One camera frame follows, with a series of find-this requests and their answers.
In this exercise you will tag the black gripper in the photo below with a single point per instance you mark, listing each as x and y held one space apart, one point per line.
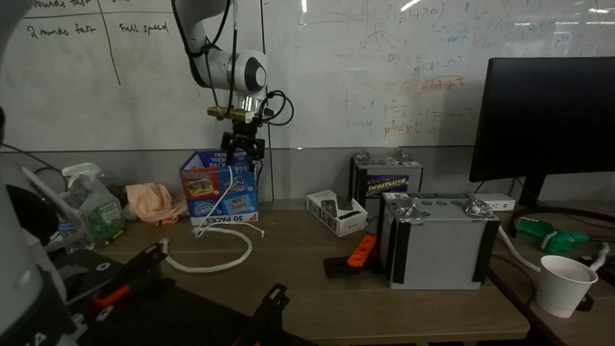
242 136

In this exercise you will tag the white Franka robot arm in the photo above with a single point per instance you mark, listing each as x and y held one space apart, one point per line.
242 69

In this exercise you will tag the blue cardboard box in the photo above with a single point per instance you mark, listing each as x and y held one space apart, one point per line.
204 188

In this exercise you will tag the small white open box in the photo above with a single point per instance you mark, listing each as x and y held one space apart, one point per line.
339 217

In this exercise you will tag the grey box with label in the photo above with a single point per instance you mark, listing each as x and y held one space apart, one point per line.
385 175

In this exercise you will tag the large grey metal box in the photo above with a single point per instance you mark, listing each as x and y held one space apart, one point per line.
435 250

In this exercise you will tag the peach cloth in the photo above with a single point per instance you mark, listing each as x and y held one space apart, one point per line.
150 203

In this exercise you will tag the black flat block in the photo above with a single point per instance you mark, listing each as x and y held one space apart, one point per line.
337 265

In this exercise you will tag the orange block with holes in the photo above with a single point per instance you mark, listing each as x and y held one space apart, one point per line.
362 250

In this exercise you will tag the green liquid spray bottle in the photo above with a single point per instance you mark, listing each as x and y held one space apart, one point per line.
98 211

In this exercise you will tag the clear plastic water bottle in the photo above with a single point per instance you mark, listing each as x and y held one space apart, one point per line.
54 203

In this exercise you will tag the white power strip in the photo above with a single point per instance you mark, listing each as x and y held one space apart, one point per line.
496 201

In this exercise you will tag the black computer monitor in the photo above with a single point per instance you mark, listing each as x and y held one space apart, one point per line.
544 115

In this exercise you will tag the white paper cup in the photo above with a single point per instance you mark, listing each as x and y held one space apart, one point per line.
563 284

